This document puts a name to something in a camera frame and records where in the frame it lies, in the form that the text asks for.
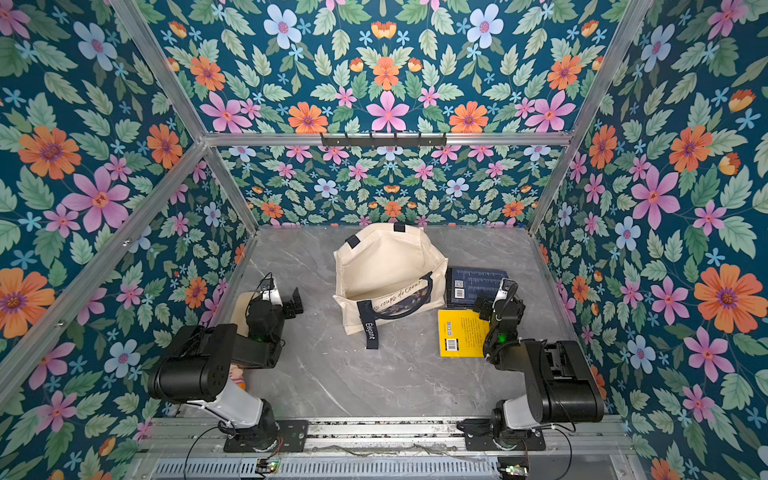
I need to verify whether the blue spine classics book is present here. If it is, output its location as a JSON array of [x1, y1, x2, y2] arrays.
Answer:
[[445, 266, 508, 309]]

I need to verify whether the yellow spine book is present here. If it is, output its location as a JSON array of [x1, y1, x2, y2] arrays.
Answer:
[[438, 310, 490, 358]]

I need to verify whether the cream canvas tote bag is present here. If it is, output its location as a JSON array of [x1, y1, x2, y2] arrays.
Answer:
[[334, 223, 448, 341]]

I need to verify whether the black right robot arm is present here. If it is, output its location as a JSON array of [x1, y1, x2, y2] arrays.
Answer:
[[473, 294, 605, 449]]

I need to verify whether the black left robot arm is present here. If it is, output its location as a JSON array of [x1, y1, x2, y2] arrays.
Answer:
[[148, 282, 304, 431]]

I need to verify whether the black Elegant bag label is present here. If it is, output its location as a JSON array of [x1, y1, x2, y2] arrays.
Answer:
[[356, 300, 379, 350]]

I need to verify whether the beige glasses case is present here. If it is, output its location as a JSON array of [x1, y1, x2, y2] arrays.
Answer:
[[231, 292, 262, 337]]

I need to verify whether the cartoon boy plush doll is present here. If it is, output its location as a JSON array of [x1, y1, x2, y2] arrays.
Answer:
[[229, 369, 246, 390]]

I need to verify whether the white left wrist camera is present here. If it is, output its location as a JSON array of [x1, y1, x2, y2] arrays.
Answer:
[[257, 273, 283, 306]]

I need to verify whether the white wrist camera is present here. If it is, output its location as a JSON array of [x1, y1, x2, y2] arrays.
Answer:
[[257, 273, 283, 306], [493, 278, 518, 308]]

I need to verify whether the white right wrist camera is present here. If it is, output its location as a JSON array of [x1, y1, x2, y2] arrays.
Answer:
[[493, 278, 518, 308]]

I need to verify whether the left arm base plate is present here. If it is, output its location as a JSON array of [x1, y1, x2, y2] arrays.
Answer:
[[223, 420, 309, 453]]

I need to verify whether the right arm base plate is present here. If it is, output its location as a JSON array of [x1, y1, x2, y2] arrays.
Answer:
[[456, 418, 546, 453]]

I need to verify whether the black hook rail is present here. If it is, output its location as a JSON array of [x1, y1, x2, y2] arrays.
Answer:
[[320, 133, 448, 148]]

